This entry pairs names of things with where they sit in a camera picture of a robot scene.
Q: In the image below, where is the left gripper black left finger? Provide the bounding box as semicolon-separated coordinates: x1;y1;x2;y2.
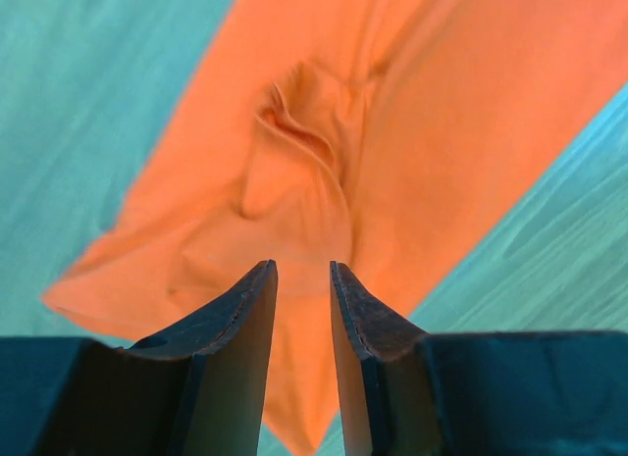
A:
1;261;278;455

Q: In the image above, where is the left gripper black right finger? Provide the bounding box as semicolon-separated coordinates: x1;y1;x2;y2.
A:
330;262;627;455

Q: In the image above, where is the orange t shirt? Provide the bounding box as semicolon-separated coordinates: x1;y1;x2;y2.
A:
43;0;627;455

